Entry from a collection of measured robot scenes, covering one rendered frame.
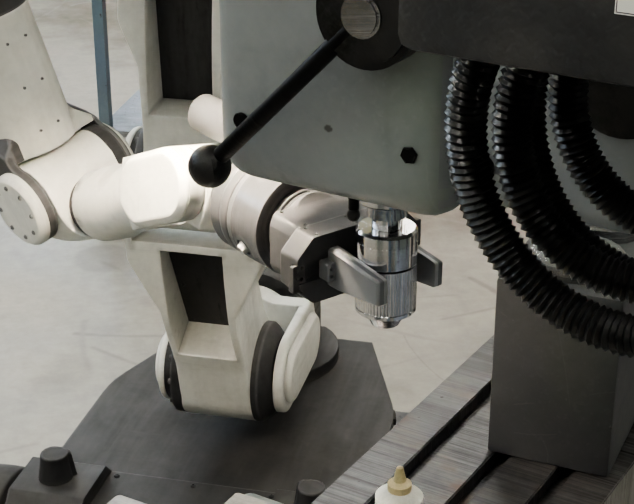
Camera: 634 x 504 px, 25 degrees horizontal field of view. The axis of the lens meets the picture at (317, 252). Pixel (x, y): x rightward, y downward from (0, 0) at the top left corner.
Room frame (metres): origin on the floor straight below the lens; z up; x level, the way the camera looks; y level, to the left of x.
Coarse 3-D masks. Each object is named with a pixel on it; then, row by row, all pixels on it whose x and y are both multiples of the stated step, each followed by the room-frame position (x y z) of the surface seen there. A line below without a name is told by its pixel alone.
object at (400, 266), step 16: (368, 256) 0.98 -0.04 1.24; (384, 256) 0.98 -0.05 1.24; (400, 256) 0.98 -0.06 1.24; (416, 256) 0.99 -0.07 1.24; (384, 272) 0.98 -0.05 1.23; (400, 272) 0.98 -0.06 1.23; (416, 272) 1.00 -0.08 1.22; (400, 288) 0.98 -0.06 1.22; (416, 288) 1.00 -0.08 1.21; (368, 304) 0.98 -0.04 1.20; (384, 304) 0.98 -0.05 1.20; (400, 304) 0.98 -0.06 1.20; (384, 320) 0.98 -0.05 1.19
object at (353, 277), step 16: (336, 256) 1.00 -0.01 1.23; (352, 256) 0.99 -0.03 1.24; (320, 272) 1.00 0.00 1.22; (336, 272) 1.00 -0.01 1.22; (352, 272) 0.98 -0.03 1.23; (368, 272) 0.97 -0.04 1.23; (336, 288) 1.00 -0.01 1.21; (352, 288) 0.98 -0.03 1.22; (368, 288) 0.97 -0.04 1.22; (384, 288) 0.96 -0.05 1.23
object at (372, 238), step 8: (360, 224) 1.00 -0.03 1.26; (368, 224) 1.00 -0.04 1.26; (408, 224) 1.00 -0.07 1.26; (360, 232) 0.99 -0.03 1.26; (368, 232) 0.99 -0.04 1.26; (376, 232) 0.99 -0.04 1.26; (384, 232) 0.99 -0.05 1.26; (392, 232) 0.99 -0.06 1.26; (400, 232) 0.99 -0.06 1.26; (408, 232) 0.99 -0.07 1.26; (416, 232) 0.99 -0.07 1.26; (360, 240) 0.99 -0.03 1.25; (368, 240) 0.98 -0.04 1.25; (376, 240) 0.98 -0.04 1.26; (384, 240) 0.98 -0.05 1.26; (392, 240) 0.98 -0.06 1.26; (400, 240) 0.98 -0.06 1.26; (408, 240) 0.98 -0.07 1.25; (416, 240) 0.99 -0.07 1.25; (376, 248) 0.98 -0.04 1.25; (384, 248) 0.98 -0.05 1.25; (392, 248) 0.98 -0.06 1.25; (400, 248) 0.98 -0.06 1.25
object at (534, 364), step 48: (528, 240) 1.30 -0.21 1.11; (624, 240) 1.29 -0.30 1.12; (576, 288) 1.19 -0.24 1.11; (528, 336) 1.20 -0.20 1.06; (528, 384) 1.20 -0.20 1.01; (576, 384) 1.18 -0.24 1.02; (624, 384) 1.20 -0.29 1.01; (528, 432) 1.20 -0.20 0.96; (576, 432) 1.18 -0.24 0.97; (624, 432) 1.22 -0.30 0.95
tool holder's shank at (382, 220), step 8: (368, 208) 1.00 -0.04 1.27; (368, 216) 0.99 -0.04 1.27; (376, 216) 0.99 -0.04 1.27; (384, 216) 0.99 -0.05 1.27; (392, 216) 0.99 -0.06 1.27; (400, 216) 0.99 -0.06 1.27; (376, 224) 0.99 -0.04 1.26; (384, 224) 0.99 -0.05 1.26; (392, 224) 0.99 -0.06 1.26; (400, 224) 1.00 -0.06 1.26
